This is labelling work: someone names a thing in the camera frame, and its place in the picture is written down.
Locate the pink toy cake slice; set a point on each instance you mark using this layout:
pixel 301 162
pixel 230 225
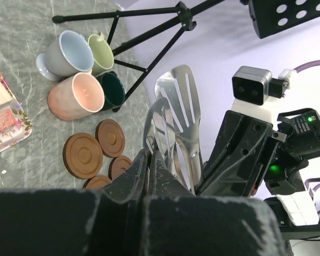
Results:
pixel 7 119

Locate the light green mug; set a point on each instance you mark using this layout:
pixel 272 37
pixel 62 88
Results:
pixel 102 53

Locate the brown wooden coaster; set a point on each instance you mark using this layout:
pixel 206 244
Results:
pixel 97 181
pixel 82 155
pixel 118 166
pixel 111 138

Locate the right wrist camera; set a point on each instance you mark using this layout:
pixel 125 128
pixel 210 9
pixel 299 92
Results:
pixel 256 85

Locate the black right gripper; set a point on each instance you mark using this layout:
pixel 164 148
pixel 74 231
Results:
pixel 248 151

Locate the light blue mug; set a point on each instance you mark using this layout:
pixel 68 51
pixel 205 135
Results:
pixel 65 56

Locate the dark green mug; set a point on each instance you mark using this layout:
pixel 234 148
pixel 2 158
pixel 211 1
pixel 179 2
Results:
pixel 113 90

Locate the floral serving tray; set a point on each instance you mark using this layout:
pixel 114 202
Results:
pixel 15 125

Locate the pink mug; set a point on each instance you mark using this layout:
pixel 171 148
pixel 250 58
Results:
pixel 76 97

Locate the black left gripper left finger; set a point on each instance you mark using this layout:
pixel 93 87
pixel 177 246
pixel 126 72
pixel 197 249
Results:
pixel 103 221

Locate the black perforated calibration board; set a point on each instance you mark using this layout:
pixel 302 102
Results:
pixel 270 17

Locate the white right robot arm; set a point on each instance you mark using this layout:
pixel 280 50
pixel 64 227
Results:
pixel 296 213

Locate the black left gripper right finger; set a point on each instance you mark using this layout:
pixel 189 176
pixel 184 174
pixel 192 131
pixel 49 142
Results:
pixel 189 225

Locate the metal serving tongs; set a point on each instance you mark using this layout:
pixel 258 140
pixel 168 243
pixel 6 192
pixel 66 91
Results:
pixel 172 126

